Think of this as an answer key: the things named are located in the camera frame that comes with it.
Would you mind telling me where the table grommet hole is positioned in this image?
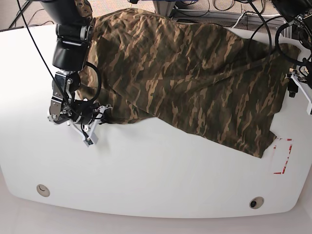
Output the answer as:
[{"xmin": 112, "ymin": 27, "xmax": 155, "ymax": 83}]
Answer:
[
  {"xmin": 36, "ymin": 184, "xmax": 50, "ymax": 197},
  {"xmin": 249, "ymin": 196, "xmax": 264, "ymax": 209}
]

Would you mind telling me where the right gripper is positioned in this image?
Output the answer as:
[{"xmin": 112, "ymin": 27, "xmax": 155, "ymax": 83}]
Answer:
[{"xmin": 67, "ymin": 102, "xmax": 112, "ymax": 141}]

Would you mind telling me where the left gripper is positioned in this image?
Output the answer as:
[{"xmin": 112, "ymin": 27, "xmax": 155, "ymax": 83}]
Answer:
[{"xmin": 286, "ymin": 68, "xmax": 312, "ymax": 115}]

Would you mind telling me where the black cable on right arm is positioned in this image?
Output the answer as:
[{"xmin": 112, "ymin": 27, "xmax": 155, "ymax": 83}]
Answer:
[{"xmin": 84, "ymin": 62, "xmax": 102, "ymax": 108}]

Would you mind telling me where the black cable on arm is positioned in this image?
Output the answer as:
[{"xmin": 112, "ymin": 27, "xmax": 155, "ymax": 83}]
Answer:
[
  {"xmin": 248, "ymin": 0, "xmax": 303, "ymax": 66},
  {"xmin": 84, "ymin": 62, "xmax": 102, "ymax": 108}
]

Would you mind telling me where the camouflage t-shirt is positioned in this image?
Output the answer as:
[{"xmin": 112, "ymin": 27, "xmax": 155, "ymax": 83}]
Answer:
[{"xmin": 88, "ymin": 8, "xmax": 292, "ymax": 158}]

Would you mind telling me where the red tape rectangle marking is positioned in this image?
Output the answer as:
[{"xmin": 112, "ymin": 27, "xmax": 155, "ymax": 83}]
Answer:
[{"xmin": 270, "ymin": 138, "xmax": 293, "ymax": 175}]

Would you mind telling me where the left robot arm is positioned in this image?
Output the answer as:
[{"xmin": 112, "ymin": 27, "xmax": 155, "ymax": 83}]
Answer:
[{"xmin": 272, "ymin": 0, "xmax": 312, "ymax": 115}]

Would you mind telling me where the right table grommet hole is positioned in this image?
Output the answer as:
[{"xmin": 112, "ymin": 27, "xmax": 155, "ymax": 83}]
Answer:
[{"xmin": 249, "ymin": 196, "xmax": 264, "ymax": 209}]

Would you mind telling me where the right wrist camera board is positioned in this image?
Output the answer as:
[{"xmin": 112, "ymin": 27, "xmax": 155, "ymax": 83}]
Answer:
[{"xmin": 83, "ymin": 136, "xmax": 98, "ymax": 147}]

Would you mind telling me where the left table grommet hole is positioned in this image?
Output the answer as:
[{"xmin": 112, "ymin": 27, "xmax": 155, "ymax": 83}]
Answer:
[{"xmin": 36, "ymin": 184, "xmax": 50, "ymax": 197}]

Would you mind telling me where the aluminium frame stand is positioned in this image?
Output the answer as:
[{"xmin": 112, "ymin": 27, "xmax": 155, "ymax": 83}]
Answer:
[{"xmin": 152, "ymin": 0, "xmax": 279, "ymax": 28}]

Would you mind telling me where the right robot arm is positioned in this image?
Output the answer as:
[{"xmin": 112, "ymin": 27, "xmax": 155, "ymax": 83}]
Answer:
[{"xmin": 41, "ymin": 0, "xmax": 109, "ymax": 146}]

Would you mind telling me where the white cable on floor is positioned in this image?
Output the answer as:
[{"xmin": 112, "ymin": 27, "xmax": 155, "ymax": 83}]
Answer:
[{"xmin": 231, "ymin": 12, "xmax": 247, "ymax": 29}]

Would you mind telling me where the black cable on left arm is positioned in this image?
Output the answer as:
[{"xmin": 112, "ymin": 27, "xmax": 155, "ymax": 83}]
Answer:
[{"xmin": 248, "ymin": 0, "xmax": 303, "ymax": 66}]

